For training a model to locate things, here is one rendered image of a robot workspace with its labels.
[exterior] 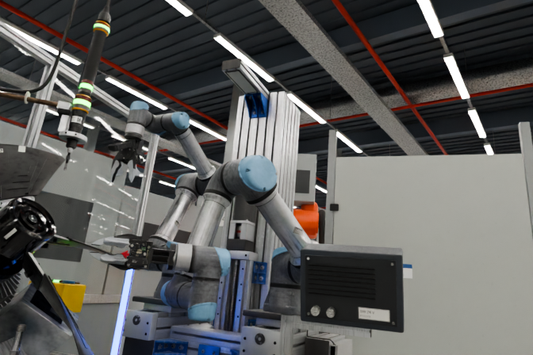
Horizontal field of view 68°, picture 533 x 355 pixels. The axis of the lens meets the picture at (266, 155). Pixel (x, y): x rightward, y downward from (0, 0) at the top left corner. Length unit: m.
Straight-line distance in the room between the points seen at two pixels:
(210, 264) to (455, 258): 1.75
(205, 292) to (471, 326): 1.77
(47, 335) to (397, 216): 2.00
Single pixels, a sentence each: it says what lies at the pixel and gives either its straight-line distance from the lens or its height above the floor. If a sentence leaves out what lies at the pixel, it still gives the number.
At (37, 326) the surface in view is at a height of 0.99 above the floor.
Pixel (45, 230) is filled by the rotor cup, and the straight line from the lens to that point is 1.04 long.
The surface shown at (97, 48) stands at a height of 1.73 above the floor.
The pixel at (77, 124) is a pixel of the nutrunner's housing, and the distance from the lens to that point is 1.17.
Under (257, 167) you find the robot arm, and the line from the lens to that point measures 1.20.
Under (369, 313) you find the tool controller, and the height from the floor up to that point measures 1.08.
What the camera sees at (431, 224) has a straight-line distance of 2.59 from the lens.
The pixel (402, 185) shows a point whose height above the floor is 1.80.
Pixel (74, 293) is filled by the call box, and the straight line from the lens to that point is 1.54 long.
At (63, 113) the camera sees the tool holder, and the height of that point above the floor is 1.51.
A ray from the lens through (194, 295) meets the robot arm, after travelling 1.12.
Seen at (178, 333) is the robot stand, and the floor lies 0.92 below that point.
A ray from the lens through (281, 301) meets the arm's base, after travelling 1.48.
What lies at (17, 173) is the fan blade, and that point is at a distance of 1.23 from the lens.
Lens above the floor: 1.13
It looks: 18 degrees up
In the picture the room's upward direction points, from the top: 5 degrees clockwise
